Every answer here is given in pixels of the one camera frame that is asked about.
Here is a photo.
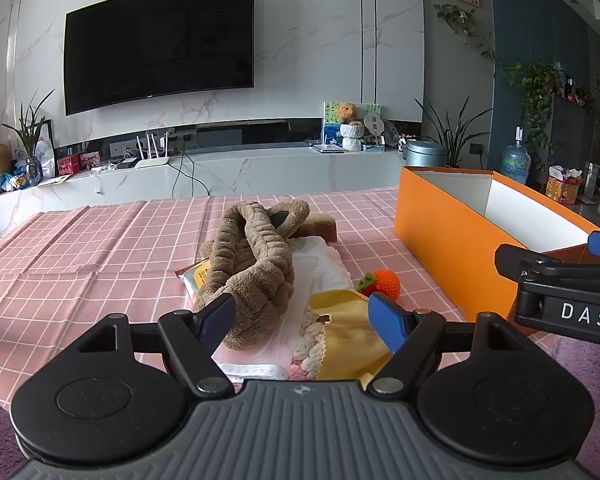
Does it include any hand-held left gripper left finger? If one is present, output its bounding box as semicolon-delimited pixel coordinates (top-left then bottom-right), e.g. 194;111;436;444
77;291;237;401

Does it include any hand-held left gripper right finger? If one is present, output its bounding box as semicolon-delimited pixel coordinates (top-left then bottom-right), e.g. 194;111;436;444
367;291;526;396

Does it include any orange crocheted strawberry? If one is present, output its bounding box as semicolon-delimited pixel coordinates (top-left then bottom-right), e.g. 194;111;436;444
356;268;401;304

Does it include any orange cardboard box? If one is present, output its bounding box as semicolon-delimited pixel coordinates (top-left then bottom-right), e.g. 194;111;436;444
393;165;600;332

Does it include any brown plush headband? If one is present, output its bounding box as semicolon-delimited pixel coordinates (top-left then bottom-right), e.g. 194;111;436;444
194;200;311;352

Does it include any yellow cloth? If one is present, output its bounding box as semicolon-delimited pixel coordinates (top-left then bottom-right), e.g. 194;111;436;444
307;290;394;382

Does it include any yellow foil packet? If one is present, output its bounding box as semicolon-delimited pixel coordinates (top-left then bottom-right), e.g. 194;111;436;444
174;258;212;297

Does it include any white gauze cloth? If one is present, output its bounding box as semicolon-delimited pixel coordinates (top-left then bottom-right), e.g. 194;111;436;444
212;310;307;382

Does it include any white folded cloth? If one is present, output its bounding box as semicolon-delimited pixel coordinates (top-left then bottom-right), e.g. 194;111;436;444
289;236;352;312

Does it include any purple fuzzy rug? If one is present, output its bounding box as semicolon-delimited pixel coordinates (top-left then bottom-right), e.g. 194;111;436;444
0;335;600;480

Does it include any pink and white fluffy cloth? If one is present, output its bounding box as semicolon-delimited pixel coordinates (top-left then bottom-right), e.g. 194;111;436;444
288;310;332;382

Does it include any blue water jug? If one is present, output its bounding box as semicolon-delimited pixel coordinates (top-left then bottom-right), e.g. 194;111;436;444
499;126;532;186

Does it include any brown sponge block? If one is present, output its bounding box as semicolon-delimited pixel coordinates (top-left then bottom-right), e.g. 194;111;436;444
290;213;339;245

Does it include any dark cabinet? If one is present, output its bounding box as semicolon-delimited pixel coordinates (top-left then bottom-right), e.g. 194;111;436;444
549;94;599;202

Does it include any pink checked tablecloth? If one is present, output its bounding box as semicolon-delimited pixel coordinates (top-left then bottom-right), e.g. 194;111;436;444
0;186;567;413

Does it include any grey metal bin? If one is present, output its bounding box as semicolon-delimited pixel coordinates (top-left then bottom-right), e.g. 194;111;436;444
403;140;449;169

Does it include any long-leaved potted plant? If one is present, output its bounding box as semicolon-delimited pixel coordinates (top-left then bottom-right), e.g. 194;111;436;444
414;96;494;169

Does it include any white marble console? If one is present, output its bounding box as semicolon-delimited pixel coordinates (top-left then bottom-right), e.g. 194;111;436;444
0;146;407;241

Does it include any trailing green plant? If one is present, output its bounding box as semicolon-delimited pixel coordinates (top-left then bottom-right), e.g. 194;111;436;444
504;61;564;171

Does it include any white router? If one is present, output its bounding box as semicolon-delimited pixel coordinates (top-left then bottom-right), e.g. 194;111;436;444
133;131;171;169

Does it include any white ribbed pot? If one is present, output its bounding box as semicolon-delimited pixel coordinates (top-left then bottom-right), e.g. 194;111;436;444
340;122;365;152

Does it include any round white fan ornament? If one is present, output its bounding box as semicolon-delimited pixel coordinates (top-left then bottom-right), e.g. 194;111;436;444
363;111;385;145

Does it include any green and blue painting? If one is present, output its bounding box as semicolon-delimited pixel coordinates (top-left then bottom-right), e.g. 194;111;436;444
322;101;383;147

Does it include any hanging vine plant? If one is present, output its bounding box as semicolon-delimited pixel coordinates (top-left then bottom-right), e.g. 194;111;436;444
433;3;499;64

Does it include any blue snack bag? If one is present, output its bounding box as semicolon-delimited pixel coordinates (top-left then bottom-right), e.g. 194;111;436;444
0;172;31;192

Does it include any plant in glass vase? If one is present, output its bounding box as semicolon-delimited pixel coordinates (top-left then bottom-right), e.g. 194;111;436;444
0;88;56;186

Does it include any black cable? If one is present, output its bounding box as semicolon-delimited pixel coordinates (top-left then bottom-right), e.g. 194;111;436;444
172;152;211;199

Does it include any black wall television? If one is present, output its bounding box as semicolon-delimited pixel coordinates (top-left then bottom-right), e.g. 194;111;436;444
63;0;256;116

